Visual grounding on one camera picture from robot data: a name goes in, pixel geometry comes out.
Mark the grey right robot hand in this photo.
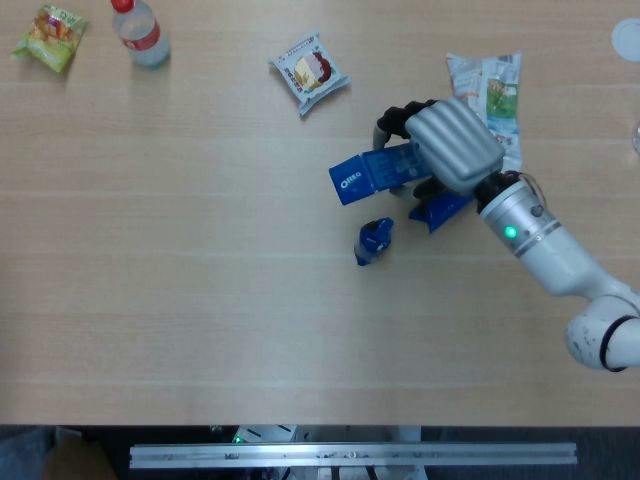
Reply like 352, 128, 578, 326
370, 97, 505, 202

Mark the blue cookie box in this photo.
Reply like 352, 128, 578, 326
328, 142, 475, 234

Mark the blue cookie packet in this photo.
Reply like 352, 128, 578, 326
352, 216, 396, 268

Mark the white long snack bag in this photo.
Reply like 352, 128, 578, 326
445, 50, 524, 174

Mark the white square snack packet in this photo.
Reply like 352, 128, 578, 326
269, 29, 352, 119

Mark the white round disc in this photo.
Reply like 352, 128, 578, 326
610, 18, 640, 63

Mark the clear bottle with red label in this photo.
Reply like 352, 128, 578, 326
110, 0, 172, 70

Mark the green snack bag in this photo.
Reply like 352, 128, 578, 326
9, 4, 90, 75

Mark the aluminium rail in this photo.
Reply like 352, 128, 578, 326
128, 441, 579, 470

